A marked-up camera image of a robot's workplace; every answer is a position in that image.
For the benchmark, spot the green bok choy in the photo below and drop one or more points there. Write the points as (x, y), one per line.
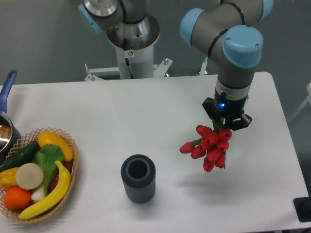
(45, 158)

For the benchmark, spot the white frame at right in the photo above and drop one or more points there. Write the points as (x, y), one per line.
(303, 104)

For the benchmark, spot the dark red vegetable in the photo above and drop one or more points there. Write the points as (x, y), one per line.
(68, 166)

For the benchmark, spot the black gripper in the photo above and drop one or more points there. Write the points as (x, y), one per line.
(227, 113)

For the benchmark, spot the red tulip bouquet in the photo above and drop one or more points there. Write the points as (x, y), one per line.
(211, 146)

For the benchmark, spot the beige round disc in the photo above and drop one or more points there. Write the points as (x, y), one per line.
(29, 176)

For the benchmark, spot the orange fruit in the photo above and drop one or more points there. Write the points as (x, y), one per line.
(17, 198)

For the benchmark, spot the yellow banana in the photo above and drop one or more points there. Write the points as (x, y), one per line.
(52, 198)

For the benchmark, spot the blue handled saucepan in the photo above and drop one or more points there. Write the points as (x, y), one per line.
(9, 135)

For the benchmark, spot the black device at edge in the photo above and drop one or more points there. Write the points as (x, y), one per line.
(303, 208)

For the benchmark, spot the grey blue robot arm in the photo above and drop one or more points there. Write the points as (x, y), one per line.
(226, 36)

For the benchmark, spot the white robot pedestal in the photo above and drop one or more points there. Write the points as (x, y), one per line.
(134, 47)

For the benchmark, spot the green cucumber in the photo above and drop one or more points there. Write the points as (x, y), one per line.
(22, 156)

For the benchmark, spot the woven wicker basket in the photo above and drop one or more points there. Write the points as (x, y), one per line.
(28, 139)

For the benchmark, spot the yellow bell pepper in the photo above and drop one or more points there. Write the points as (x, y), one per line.
(8, 178)

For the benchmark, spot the dark grey ribbed vase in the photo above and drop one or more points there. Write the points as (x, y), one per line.
(138, 174)

